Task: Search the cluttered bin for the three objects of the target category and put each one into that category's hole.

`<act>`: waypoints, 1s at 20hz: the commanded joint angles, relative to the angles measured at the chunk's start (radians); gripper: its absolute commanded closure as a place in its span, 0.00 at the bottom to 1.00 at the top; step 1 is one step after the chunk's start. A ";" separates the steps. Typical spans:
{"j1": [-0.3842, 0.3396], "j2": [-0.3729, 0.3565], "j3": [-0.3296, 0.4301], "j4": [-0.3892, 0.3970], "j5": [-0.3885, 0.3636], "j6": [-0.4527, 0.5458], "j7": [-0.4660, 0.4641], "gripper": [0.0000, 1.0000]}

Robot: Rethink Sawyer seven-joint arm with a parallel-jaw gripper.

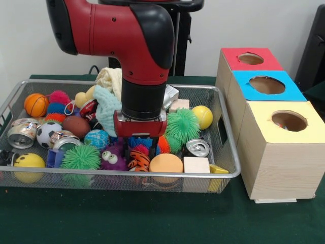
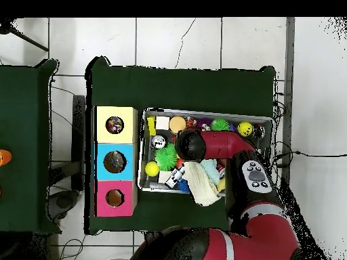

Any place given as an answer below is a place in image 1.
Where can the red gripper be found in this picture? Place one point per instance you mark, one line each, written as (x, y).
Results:
(139, 128)

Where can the orange tiger plush toy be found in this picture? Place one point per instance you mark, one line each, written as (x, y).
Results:
(139, 158)

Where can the crushed silver drink can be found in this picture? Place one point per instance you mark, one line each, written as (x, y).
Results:
(196, 148)

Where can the silver mesh bin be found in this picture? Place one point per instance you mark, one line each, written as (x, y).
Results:
(50, 86)

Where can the purple spiky monster toy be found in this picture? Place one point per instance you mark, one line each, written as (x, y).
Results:
(119, 162)

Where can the orange foam disc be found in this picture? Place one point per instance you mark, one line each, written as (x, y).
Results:
(166, 164)

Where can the green spiky rubber ball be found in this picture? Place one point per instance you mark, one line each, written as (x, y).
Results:
(80, 157)
(182, 124)

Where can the light blue cloth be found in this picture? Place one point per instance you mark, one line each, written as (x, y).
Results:
(106, 109)

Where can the pale wooden cube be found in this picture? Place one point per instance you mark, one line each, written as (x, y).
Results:
(196, 165)

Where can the yellow tennis ball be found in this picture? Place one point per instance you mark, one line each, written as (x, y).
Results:
(203, 117)

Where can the cream waffle cloth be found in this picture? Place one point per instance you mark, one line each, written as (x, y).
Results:
(109, 78)

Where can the yellow smiley ball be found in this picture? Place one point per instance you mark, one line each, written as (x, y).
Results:
(29, 161)

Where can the black chair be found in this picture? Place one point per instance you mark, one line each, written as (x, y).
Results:
(312, 50)

